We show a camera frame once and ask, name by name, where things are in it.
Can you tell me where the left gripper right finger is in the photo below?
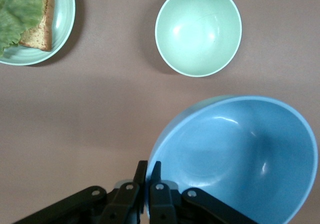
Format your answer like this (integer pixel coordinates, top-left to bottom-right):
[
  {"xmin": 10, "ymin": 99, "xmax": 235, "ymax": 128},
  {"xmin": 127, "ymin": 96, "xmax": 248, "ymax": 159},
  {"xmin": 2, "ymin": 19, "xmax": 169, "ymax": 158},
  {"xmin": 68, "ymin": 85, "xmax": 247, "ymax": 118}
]
[{"xmin": 148, "ymin": 160, "xmax": 259, "ymax": 224}]

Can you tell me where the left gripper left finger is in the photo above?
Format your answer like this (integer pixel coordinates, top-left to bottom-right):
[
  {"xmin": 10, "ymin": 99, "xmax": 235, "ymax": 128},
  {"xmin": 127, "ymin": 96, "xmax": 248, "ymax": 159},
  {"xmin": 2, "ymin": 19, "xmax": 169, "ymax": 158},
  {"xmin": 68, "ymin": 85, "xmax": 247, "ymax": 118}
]
[{"xmin": 14, "ymin": 160, "xmax": 149, "ymax": 224}]

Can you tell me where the blue bowl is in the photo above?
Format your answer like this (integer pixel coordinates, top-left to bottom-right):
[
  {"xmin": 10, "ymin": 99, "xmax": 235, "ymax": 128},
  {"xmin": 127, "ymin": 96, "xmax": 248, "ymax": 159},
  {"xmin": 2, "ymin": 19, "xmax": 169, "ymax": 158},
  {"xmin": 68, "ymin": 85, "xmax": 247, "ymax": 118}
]
[{"xmin": 145, "ymin": 95, "xmax": 319, "ymax": 224}]

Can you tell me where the mint green bowl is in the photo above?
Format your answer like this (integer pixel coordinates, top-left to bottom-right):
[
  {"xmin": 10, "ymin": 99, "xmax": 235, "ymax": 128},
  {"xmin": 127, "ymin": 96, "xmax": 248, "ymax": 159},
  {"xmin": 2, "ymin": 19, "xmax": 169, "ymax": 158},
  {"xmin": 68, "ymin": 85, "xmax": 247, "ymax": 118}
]
[{"xmin": 154, "ymin": 0, "xmax": 243, "ymax": 78}]

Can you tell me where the brown table cloth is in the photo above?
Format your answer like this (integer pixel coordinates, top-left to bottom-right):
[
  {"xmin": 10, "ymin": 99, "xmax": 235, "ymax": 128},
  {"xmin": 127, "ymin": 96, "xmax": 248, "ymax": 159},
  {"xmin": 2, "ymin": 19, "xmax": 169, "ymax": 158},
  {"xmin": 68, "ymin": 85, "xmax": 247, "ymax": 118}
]
[{"xmin": 0, "ymin": 0, "xmax": 320, "ymax": 224}]

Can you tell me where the toast slice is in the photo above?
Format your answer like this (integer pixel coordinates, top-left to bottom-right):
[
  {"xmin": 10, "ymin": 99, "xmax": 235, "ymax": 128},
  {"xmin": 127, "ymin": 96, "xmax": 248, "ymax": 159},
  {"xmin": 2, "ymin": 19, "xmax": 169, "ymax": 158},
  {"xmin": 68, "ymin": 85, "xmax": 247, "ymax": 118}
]
[{"xmin": 18, "ymin": 0, "xmax": 56, "ymax": 52}]

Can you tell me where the green plate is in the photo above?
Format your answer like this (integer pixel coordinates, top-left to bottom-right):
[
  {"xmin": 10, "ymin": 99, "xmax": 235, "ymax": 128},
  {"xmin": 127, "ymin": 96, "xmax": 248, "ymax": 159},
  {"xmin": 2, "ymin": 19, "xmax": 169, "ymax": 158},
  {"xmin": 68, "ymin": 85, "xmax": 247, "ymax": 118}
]
[{"xmin": 0, "ymin": 0, "xmax": 77, "ymax": 67}]

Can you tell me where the green lettuce leaf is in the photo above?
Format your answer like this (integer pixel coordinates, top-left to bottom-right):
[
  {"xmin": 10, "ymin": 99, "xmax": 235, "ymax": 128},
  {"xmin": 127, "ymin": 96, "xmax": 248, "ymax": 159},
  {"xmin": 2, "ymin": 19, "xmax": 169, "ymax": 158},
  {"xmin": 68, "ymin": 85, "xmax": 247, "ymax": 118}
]
[{"xmin": 0, "ymin": 0, "xmax": 44, "ymax": 57}]

